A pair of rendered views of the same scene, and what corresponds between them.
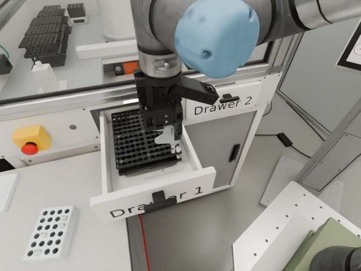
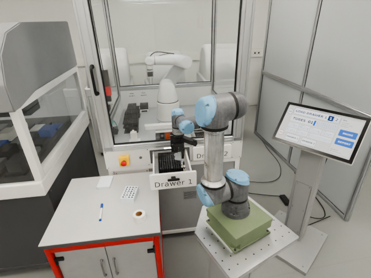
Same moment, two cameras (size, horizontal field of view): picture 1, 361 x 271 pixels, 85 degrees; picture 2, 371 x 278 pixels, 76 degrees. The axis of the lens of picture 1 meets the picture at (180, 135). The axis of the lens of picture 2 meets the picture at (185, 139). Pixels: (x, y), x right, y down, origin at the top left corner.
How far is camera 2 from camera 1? 1.09 m
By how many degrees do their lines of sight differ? 22
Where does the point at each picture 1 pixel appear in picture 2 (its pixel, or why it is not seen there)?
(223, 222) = not seen: hidden behind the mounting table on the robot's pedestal
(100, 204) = (152, 176)
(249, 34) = (191, 126)
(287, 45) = (239, 128)
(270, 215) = not seen: hidden behind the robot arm
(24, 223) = (117, 192)
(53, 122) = (134, 154)
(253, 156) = not seen: hidden behind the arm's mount
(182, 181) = (183, 173)
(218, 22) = (184, 124)
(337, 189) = (321, 238)
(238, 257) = (203, 209)
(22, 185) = (115, 181)
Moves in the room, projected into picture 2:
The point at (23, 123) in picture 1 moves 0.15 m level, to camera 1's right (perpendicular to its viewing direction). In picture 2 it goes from (122, 153) to (143, 154)
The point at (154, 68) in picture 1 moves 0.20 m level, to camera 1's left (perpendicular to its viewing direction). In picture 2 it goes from (175, 132) to (143, 131)
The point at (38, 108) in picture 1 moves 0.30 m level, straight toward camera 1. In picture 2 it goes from (130, 146) to (149, 166)
